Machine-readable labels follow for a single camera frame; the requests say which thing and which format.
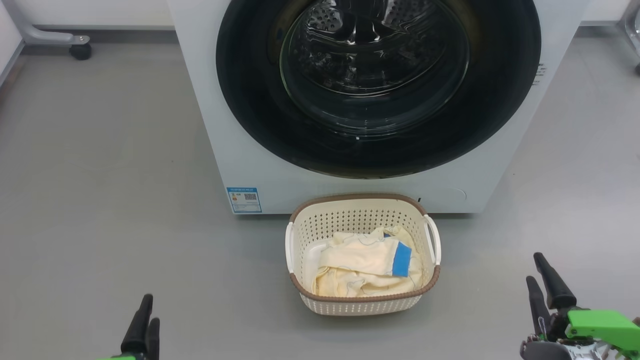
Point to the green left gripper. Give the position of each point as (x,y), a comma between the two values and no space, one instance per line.
(122,358)

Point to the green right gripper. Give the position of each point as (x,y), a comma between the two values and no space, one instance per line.
(600,325)

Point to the cream garment with blue patch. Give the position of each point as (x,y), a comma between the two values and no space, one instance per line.
(360,260)

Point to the cream printed shirt blue collar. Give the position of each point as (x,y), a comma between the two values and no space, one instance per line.
(345,287)

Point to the washing machine round door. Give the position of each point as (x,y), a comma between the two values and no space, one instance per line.
(260,100)

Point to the white front-load washing machine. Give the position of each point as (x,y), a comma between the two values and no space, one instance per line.
(240,150)

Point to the cream perforated basket brown rim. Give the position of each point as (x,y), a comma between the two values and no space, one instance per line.
(360,212)

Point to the grey frame leg with caster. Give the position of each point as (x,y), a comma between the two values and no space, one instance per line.
(634,30)
(50,37)

